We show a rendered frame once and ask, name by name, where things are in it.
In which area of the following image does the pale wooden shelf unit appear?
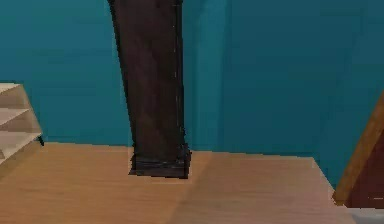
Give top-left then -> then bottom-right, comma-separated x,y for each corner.
0,82 -> 45,179

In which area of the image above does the brown wooden room door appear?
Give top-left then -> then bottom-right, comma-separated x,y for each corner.
332,90 -> 384,210

